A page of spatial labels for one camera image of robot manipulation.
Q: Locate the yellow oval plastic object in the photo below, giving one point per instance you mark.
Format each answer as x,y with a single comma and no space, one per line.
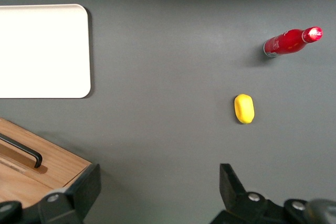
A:
244,108

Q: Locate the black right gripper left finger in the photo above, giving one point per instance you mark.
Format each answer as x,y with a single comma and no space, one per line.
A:
84,190

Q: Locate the wooden two-drawer cabinet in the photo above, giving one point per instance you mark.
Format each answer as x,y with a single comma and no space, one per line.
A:
65,165

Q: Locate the red coke bottle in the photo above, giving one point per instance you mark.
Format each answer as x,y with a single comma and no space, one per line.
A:
284,42

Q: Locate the beige rectangular tray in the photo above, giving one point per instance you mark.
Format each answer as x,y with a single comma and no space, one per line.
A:
42,51

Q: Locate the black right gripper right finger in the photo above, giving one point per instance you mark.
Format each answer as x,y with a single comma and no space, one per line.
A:
231,190

